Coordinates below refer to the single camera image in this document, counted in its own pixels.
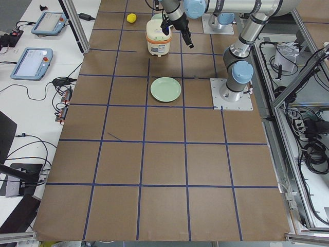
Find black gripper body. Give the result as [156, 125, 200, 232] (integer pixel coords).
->
[171, 13, 188, 32]

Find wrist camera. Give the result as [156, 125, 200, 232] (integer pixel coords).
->
[160, 14, 170, 32]

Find left green plate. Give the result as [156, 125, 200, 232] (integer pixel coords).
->
[150, 77, 181, 102]

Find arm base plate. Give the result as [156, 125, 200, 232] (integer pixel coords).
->
[202, 13, 235, 35]
[210, 78, 253, 111]

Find black power adapter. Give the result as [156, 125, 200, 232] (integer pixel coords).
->
[78, 13, 95, 21]

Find right green plate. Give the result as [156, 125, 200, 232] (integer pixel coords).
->
[151, 13, 162, 20]

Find green plate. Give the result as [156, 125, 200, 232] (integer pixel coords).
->
[151, 13, 162, 20]
[150, 77, 181, 102]

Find yellow toy pepper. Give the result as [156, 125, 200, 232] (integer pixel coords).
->
[126, 13, 137, 24]

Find white rice cooker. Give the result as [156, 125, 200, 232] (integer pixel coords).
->
[146, 20, 172, 57]

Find near teach pendant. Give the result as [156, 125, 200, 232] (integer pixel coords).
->
[10, 47, 53, 81]

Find far teach pendant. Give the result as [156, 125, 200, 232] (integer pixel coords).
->
[31, 12, 67, 36]

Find aluminium frame post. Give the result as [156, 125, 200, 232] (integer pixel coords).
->
[58, 0, 90, 54]

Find black camera stand base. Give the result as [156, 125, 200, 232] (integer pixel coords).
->
[1, 163, 43, 198]

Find black cable bundle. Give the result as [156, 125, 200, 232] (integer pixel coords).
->
[45, 76, 78, 127]

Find teach pendant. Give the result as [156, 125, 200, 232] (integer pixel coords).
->
[10, 47, 53, 81]
[31, 12, 67, 36]

